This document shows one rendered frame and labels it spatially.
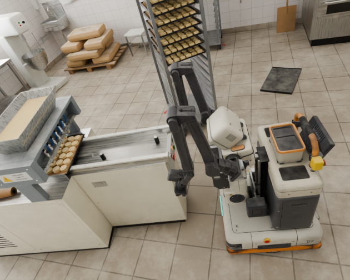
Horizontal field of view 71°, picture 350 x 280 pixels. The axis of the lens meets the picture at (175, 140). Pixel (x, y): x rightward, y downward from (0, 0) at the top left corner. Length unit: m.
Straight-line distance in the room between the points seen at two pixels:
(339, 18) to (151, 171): 3.65
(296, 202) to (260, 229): 0.42
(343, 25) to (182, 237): 3.72
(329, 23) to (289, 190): 3.37
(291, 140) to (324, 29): 3.13
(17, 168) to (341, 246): 2.24
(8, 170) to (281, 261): 1.93
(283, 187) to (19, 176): 1.53
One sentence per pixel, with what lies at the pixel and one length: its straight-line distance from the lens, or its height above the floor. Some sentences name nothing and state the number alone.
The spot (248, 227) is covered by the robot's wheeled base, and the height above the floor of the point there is 0.28.
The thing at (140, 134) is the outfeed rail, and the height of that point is 0.87.
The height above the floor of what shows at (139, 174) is 0.77.
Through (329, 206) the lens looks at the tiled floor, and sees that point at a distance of 2.47.
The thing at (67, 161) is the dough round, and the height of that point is 0.92.
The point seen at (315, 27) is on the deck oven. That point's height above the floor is 0.31.
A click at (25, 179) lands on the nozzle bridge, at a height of 1.08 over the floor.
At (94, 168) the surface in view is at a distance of 1.81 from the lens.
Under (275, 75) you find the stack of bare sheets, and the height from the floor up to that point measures 0.02.
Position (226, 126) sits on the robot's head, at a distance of 1.32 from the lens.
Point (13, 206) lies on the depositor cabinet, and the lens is 2.09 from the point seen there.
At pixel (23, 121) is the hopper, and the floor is 1.27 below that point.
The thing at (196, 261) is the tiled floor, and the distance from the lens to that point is 2.19.
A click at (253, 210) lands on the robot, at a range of 1.79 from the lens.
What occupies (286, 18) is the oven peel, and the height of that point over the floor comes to 0.22.
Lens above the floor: 2.03
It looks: 42 degrees down
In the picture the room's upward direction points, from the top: 17 degrees counter-clockwise
